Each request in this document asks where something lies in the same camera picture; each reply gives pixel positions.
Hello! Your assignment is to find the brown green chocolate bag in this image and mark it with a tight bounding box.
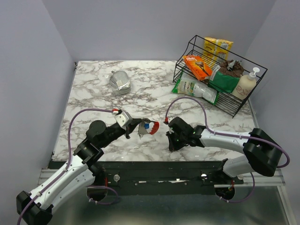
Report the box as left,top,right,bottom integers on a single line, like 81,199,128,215
208,60,244,93

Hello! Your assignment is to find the silver foil pouch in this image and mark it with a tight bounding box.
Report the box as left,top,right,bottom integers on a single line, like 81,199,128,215
109,70,131,94

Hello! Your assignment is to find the yellow snack packet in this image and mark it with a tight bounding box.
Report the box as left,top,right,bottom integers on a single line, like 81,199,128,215
203,37,233,67

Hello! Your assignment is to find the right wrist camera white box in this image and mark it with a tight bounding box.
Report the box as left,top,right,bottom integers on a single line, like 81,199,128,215
168,117,193,134

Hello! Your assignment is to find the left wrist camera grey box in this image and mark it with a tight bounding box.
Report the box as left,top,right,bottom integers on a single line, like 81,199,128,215
114,111,133,130

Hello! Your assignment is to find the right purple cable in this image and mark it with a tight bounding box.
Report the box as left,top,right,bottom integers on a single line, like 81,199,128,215
164,96,290,203

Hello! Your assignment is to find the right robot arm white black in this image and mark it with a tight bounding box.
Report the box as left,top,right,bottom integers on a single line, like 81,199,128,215
166,124,282,184

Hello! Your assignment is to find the orange razor box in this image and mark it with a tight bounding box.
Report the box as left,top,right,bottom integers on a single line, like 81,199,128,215
182,55,212,81

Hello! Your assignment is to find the black wire rack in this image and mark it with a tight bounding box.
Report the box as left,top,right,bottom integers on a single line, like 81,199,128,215
172,35,268,117

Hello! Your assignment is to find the red carabiner keyring with chain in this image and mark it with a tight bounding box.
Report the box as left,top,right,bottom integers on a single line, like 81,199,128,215
138,118,160,138

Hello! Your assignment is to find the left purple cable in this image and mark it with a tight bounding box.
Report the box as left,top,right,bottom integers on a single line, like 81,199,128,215
16,108,119,225

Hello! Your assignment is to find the green white wipes pack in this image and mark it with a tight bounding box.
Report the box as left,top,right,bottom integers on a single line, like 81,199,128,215
172,74,218,105

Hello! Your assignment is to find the purple cable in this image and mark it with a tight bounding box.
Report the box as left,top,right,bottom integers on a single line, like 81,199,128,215
16,108,119,225
164,96,290,203

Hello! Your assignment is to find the blue key tag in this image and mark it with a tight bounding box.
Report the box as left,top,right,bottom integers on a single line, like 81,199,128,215
144,123,150,129

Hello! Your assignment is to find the cream lotion pump bottle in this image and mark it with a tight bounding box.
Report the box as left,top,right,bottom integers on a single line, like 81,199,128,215
232,67,260,100

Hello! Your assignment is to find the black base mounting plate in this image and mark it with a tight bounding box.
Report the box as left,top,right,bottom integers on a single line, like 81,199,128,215
47,161,244,199

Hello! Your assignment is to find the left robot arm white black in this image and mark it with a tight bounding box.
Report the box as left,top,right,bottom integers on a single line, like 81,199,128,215
16,119,142,225

